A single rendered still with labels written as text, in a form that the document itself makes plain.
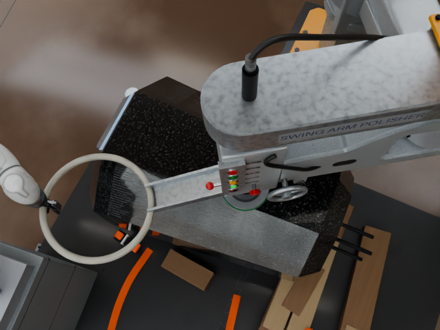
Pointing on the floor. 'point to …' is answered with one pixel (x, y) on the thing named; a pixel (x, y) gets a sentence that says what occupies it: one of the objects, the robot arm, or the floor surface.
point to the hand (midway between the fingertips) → (51, 209)
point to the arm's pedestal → (49, 291)
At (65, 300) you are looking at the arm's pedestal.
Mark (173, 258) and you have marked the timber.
